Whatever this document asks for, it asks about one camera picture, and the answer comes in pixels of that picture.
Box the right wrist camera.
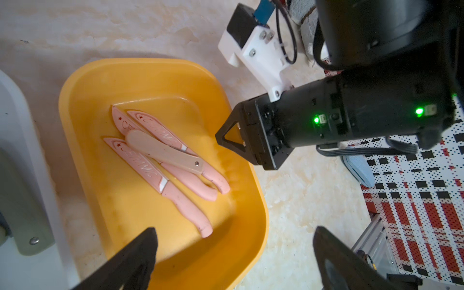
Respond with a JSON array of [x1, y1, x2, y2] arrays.
[[218, 1, 297, 102]]

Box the blue oval pad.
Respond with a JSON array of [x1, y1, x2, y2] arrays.
[[341, 155, 375, 188]]

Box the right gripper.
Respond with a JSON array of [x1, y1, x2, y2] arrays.
[[215, 78, 348, 170]]

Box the beige folding knife small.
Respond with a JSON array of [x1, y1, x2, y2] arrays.
[[125, 130, 204, 175]]

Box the grey white plush toy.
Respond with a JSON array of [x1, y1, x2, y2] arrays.
[[287, 0, 319, 62]]

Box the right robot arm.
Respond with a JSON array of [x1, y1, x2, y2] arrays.
[[215, 1, 464, 170]]

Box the pink fruit knife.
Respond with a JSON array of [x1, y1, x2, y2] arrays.
[[126, 109, 232, 195], [111, 104, 219, 202], [103, 137, 213, 238]]

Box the yellow plastic storage box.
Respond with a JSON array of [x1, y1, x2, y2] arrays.
[[59, 58, 269, 290]]

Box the green folding knife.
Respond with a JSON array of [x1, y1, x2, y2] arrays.
[[1, 149, 54, 256]]

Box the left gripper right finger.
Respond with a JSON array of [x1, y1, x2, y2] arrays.
[[313, 227, 397, 290]]

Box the white plastic storage box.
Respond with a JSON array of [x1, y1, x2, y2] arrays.
[[1, 72, 80, 290]]

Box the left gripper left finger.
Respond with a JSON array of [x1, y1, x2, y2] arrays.
[[74, 227, 158, 290]]

